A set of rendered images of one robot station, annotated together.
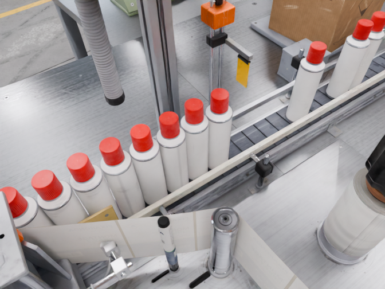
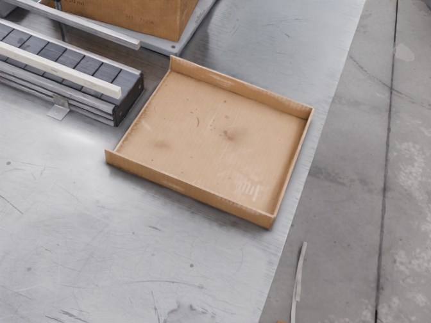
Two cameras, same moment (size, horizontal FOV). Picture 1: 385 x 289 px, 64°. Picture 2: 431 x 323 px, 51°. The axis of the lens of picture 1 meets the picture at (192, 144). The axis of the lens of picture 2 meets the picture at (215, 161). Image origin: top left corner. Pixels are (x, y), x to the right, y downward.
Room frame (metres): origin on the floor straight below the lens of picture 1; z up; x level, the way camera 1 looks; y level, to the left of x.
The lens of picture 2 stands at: (0.56, -1.27, 1.49)
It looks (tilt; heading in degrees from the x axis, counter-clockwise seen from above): 54 degrees down; 43
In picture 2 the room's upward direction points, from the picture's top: 12 degrees clockwise
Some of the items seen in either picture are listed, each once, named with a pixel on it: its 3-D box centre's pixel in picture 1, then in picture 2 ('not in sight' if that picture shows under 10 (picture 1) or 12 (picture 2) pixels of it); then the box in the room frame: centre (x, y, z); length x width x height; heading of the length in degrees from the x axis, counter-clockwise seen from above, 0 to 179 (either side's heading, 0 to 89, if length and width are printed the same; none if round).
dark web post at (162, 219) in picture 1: (169, 247); not in sight; (0.18, 0.04, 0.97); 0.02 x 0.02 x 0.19
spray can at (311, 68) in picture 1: (306, 85); not in sight; (0.54, -0.27, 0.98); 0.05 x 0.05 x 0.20
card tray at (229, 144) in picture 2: not in sight; (215, 134); (0.93, -0.91, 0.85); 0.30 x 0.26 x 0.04; 121
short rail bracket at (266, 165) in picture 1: (263, 171); not in sight; (0.37, -0.15, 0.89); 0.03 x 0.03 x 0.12; 31
